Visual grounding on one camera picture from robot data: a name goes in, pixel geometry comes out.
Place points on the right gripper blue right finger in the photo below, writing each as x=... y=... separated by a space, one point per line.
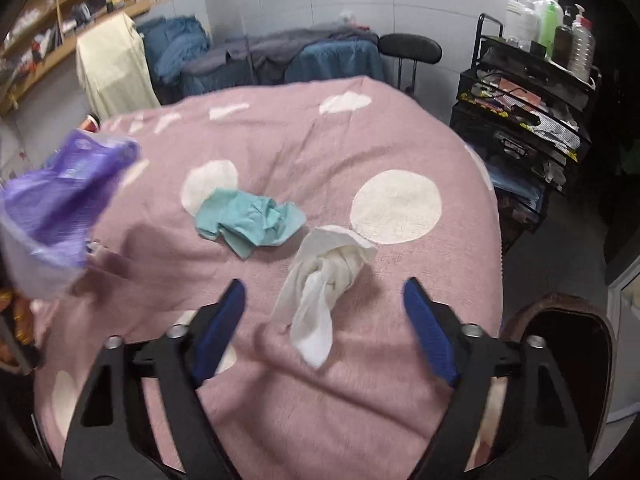
x=432 y=322

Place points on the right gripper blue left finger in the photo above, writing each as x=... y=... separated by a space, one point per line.
x=213 y=328

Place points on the teal tissue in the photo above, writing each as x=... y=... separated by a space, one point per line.
x=246 y=221

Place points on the white tissue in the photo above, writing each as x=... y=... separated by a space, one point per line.
x=325 y=266

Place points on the purple plastic bag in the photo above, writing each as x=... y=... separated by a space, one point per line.
x=47 y=215

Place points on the brown trash bin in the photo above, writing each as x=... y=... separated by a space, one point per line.
x=581 y=340

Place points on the orange red snack bag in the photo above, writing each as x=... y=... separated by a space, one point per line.
x=16 y=309

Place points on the pink polka dot bedspread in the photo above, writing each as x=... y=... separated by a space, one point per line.
x=326 y=378

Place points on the black mesh trolley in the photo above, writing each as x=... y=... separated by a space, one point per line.
x=525 y=117

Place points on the red paper cup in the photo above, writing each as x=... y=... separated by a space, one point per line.
x=90 y=124

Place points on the massage bed grey blue covers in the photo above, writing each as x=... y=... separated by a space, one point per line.
x=323 y=52

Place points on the blue crumpled blanket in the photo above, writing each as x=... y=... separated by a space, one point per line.
x=169 y=43

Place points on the cream cloth on chair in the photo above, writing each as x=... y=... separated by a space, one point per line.
x=112 y=70

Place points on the clear bottle red cap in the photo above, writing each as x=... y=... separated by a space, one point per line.
x=583 y=46

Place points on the dark brown bottle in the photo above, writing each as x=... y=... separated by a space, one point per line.
x=563 y=41

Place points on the white pump bottle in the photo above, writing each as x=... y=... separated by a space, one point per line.
x=528 y=24

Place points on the green pump bottle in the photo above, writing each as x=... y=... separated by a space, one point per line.
x=550 y=18

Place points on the wooden cubby shelf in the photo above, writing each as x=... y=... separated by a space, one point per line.
x=47 y=33

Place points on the white arc floor lamp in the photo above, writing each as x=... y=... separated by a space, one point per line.
x=250 y=10

